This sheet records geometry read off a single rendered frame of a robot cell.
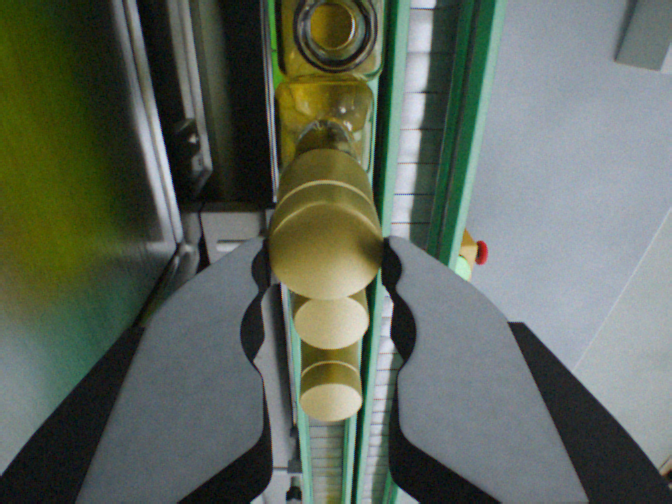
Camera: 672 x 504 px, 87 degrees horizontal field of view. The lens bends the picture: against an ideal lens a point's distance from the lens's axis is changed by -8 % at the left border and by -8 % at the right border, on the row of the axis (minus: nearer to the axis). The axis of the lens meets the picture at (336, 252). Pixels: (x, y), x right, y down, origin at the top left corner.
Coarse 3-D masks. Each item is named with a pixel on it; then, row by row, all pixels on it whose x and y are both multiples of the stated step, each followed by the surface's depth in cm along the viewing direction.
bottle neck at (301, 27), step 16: (304, 0) 12; (320, 0) 12; (336, 0) 14; (352, 0) 12; (368, 0) 12; (304, 16) 12; (352, 16) 16; (368, 16) 12; (304, 32) 12; (352, 32) 16; (368, 32) 13; (304, 48) 13; (320, 48) 15; (336, 48) 17; (352, 48) 14; (368, 48) 13; (320, 64) 13; (336, 64) 13; (352, 64) 13
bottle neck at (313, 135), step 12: (324, 120) 19; (300, 132) 19; (312, 132) 17; (324, 132) 17; (336, 132) 18; (300, 144) 17; (312, 144) 16; (324, 144) 15; (336, 144) 16; (348, 144) 17
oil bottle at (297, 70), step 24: (288, 0) 16; (384, 0) 17; (288, 24) 17; (312, 24) 19; (336, 24) 19; (384, 24) 18; (288, 48) 17; (384, 48) 19; (288, 72) 19; (312, 72) 18; (360, 72) 18
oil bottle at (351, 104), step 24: (288, 96) 19; (312, 96) 19; (336, 96) 19; (360, 96) 19; (288, 120) 19; (312, 120) 19; (336, 120) 19; (360, 120) 19; (288, 144) 20; (360, 144) 20
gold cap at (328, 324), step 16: (304, 304) 16; (320, 304) 16; (336, 304) 16; (352, 304) 16; (304, 320) 17; (320, 320) 17; (336, 320) 17; (352, 320) 17; (368, 320) 17; (304, 336) 17; (320, 336) 17; (336, 336) 17; (352, 336) 17
